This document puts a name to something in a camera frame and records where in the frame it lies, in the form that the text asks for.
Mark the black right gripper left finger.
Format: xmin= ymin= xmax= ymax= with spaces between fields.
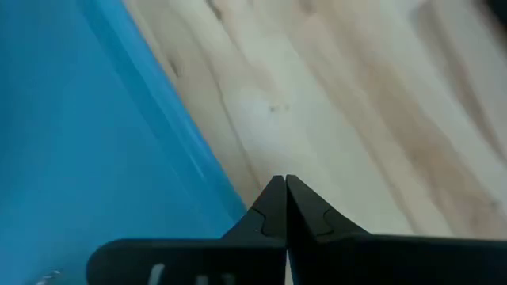
xmin=86 ymin=175 xmax=288 ymax=285

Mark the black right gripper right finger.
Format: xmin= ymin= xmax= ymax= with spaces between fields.
xmin=285 ymin=174 xmax=507 ymax=285

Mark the blue plastic tray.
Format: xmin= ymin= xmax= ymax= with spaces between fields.
xmin=0 ymin=0 xmax=247 ymax=285

